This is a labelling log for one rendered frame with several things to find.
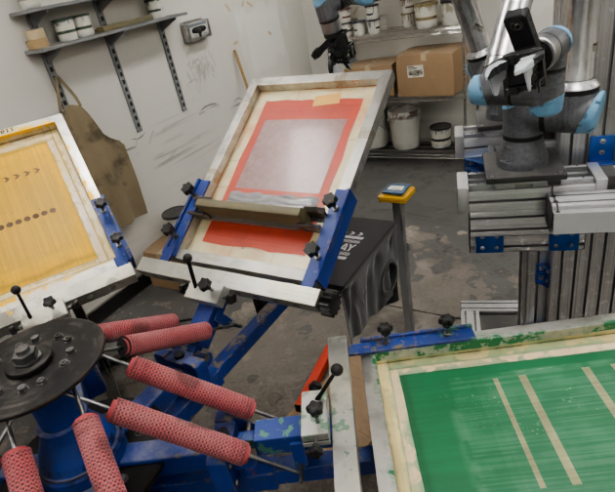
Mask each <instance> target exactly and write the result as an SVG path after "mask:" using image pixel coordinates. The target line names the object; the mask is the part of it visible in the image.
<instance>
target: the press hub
mask: <svg viewBox="0 0 615 492"><path fill-rule="evenodd" d="M104 347H105V335H104V332H103V329H102V328H101V327H100V326H99V325H98V324H97V323H95V322H93V321H90V320H87V319H82V318H66V319H59V320H54V321H50V322H46V323H42V324H39V325H36V326H33V327H31V328H28V329H26V330H23V331H21V332H19V333H17V334H16V335H14V336H12V337H10V338H8V339H6V340H4V341H3V342H1V343H0V423H3V422H7V421H11V420H14V419H16V418H19V417H22V416H25V415H27V414H30V413H31V414H32V415H33V417H34V418H35V420H36V422H37V423H38V424H37V426H36V433H37V436H35V437H34V438H33V439H32V440H31V441H30V442H29V443H28V444H27V445H26V447H31V449H32V453H33V455H34V454H38V455H37V458H36V466H37V469H38V472H39V475H40V479H41V482H42V486H43V488H44V489H45V490H46V491H47V492H83V491H85V490H87V489H89V488H91V487H92V484H91V481H90V478H89V476H88V473H87V470H86V467H85V464H84V461H83V458H82V455H81V452H80V449H79V447H78V444H77V441H76V438H75V435H74V432H73V429H72V424H73V423H74V420H75V419H76V418H78V417H79V416H81V414H80V411H79V408H78V406H77V403H76V400H75V398H72V397H69V396H66V395H65V394H66V393H67V392H71V393H73V391H72V389H73V388H74V387H76V386H77V385H78V384H79V383H80V382H81V381H82V380H83V379H84V378H85V377H87V376H88V374H89V373H90V372H91V371H92V370H93V369H94V367H95V366H96V365H97V363H98V362H99V360H100V358H101V357H102V355H103V351H104ZM81 403H82V406H83V408H84V411H85V414H86V413H89V412H94V413H98V414H99V416H100V419H101V421H102V426H103V428H104V431H105V434H106V436H107V439H108V442H109V445H110V447H111V450H112V453H113V455H114V458H115V461H116V463H117V466H118V469H119V470H120V473H121V476H122V479H123V481H124V484H125V487H126V489H127V492H148V491H149V490H150V488H151V487H152V486H153V484H154V483H155V481H156V480H157V478H158V476H159V475H160V474H161V472H162V470H163V468H164V464H163V462H160V463H152V464H143V465H135V466H127V467H120V466H119V463H120V461H121V459H122V457H123V455H124V453H125V450H126V445H127V443H132V442H140V441H148V440H156V439H157V438H154V437H151V436H148V435H145V434H142V433H139V432H136V431H133V430H128V431H127V432H126V433H125V432H124V431H123V429H122V427H119V426H116V425H114V424H111V423H108V422H107V418H106V417H105V416H106V414H107V411H108V410H106V409H103V408H101V407H98V406H95V405H92V404H88V405H87V404H86V403H85V402H83V401H81Z"/></svg>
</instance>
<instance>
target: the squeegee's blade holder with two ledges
mask: <svg viewBox="0 0 615 492"><path fill-rule="evenodd" d="M211 220H213V221H218V222H227V223H235V224H243V225H251V226H267V227H275V228H283V229H292V230H300V228H301V227H300V226H295V225H286V224H278V223H269V222H260V221H251V220H243V219H235V218H226V217H217V216H212V218H211Z"/></svg>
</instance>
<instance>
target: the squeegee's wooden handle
mask: <svg viewBox="0 0 615 492"><path fill-rule="evenodd" d="M195 206H196V207H197V208H198V209H199V210H200V211H202V212H206V213H208V214H209V215H210V216H211V217H212V216H217V217H226V218H235V219H243V220H251V221H260V222H269V223H278V224H286V225H296V224H297V223H306V224H310V223H311V217H310V216H309V215H308V214H307V213H306V211H305V210H304V209H303V208H298V207H287V206H276V205H266V204H255V203H244V202H233V201H223V200H213V199H202V198H198V199H197V201H196V203H195Z"/></svg>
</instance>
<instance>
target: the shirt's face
mask: <svg viewBox="0 0 615 492"><path fill-rule="evenodd" d="M392 224H393V221H385V220H375V219H365V218H355V217H351V220H350V223H349V226H348V230H349V231H358V232H366V233H367V234H366V235H365V237H364V238H363V239H362V240H361V241H360V242H359V244H358V245H357V246H356V247H355V248H354V249H353V251H352V252H351V253H350V254H349V255H348V257H347V258H346V259H345V260H344V261H342V260H337V261H336V264H335V267H334V269H333V272H332V275H331V278H330V281H329V284H328V285H329V286H334V287H340V288H343V285H344V284H345V283H346V281H347V280H348V279H349V278H350V276H351V275H352V274H353V273H354V271H355V270H356V269H357V268H358V266H359V265H360V264H361V263H362V261H363V260H364V259H365V258H366V256H367V255H368V254H369V253H370V252H371V250H372V249H373V248H374V247H375V245H376V244H377V243H378V242H379V240H380V239H381V238H382V237H383V235H384V234H385V233H386V232H387V231H388V229H389V228H390V227H391V225H392Z"/></svg>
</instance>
